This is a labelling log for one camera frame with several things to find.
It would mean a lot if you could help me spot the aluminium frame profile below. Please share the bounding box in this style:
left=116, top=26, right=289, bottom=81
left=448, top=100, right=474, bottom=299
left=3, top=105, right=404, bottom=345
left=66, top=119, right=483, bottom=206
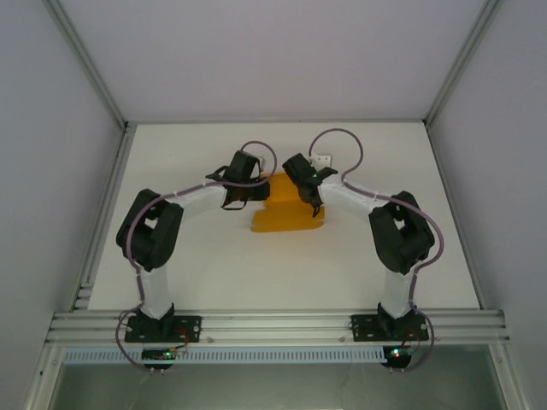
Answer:
left=42, top=0, right=134, bottom=313
left=422, top=0, right=502, bottom=311

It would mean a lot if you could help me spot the grey slotted cable duct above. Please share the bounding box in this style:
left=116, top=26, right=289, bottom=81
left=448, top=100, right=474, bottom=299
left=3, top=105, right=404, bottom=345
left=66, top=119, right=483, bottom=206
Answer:
left=62, top=346, right=385, bottom=366

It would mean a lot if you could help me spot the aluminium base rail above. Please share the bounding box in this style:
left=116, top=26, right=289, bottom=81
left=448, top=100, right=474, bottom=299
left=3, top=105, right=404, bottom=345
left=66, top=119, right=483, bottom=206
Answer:
left=45, top=309, right=512, bottom=345

